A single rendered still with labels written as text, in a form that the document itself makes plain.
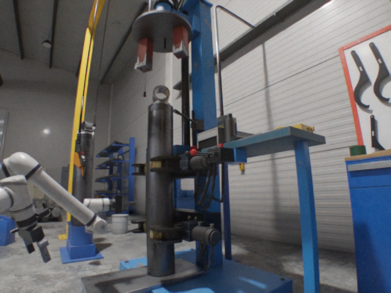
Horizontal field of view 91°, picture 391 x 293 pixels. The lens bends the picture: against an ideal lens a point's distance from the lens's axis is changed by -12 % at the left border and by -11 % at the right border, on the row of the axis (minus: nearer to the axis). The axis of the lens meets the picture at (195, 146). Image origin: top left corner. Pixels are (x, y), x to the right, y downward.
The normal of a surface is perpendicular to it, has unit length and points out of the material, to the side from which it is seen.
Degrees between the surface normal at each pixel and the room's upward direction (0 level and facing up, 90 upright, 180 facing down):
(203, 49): 90
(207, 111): 90
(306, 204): 90
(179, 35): 90
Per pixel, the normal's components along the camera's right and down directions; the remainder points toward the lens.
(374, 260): -0.81, -0.10
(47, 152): 0.58, -0.18
